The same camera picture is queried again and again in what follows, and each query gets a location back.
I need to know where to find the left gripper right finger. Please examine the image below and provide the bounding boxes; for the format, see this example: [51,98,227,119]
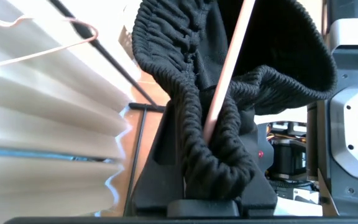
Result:
[237,108,278,218]

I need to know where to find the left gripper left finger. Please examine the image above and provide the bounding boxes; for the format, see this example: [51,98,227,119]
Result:
[132,102,186,218]

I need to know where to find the black drawstring shorts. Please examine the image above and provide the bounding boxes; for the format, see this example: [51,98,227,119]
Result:
[131,0,338,200]

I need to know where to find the pink clothes hanger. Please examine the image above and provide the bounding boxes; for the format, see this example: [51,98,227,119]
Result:
[203,0,256,144]
[0,14,99,68]

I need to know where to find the black clothes rack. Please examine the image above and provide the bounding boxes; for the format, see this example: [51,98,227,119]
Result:
[50,0,167,218]

